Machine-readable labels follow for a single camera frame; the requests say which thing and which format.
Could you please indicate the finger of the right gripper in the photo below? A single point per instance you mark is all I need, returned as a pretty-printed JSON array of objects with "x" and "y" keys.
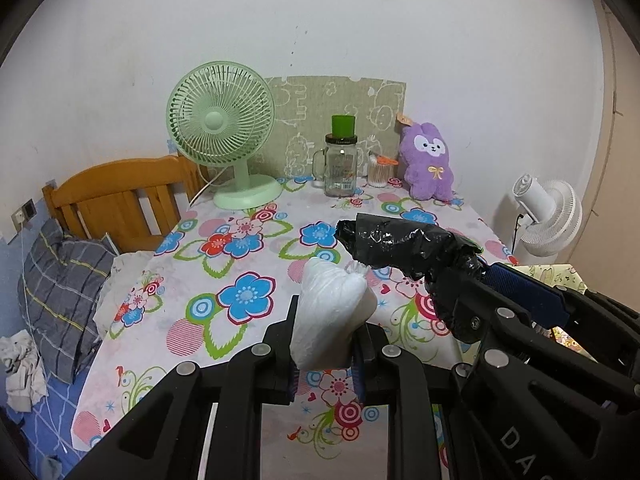
[
  {"x": 462, "y": 300},
  {"x": 580, "y": 314}
]

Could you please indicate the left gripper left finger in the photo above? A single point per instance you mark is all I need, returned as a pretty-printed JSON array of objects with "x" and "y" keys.
[{"x": 201, "y": 422}]

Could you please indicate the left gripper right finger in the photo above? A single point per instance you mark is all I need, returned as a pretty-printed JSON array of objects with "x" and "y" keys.
[{"x": 427, "y": 420}]

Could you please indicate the cartoon animal tissue pack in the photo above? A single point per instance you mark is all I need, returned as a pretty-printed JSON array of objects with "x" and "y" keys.
[{"x": 564, "y": 339}]

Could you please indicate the yellow fabric storage box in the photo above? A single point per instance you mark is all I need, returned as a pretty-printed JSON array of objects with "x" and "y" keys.
[{"x": 555, "y": 279}]

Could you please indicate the beige door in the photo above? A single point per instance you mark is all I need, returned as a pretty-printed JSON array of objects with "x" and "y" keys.
[{"x": 606, "y": 251}]

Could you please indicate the white standing fan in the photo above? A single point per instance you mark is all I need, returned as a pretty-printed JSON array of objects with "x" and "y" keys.
[{"x": 554, "y": 211}]

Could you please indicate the floral tablecloth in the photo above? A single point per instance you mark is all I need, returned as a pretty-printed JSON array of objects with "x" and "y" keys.
[{"x": 213, "y": 287}]

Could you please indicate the blue bed sheet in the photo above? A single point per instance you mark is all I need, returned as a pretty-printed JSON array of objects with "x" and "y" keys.
[{"x": 48, "y": 427}]

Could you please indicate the cotton swab jar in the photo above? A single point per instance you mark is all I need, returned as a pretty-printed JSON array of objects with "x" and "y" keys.
[{"x": 380, "y": 169}]

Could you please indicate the purple plush bunny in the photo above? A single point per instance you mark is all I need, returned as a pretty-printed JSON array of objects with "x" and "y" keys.
[{"x": 425, "y": 157}]

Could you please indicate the crumpled white cloth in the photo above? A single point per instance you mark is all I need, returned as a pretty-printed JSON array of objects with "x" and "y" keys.
[{"x": 26, "y": 385}]

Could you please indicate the glass mason jar mug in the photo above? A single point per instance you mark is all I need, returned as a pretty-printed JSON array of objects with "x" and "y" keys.
[{"x": 335, "y": 166}]

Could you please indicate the grey plaid pillow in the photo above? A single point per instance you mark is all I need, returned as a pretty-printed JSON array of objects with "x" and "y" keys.
[{"x": 58, "y": 292}]

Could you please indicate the green cup on jar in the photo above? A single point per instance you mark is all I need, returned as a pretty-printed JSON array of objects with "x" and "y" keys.
[{"x": 343, "y": 126}]

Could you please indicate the green desk fan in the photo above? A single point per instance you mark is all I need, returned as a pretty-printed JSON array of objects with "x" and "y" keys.
[{"x": 220, "y": 115}]

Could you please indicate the wall power outlet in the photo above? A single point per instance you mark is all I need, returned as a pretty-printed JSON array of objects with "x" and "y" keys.
[{"x": 23, "y": 215}]

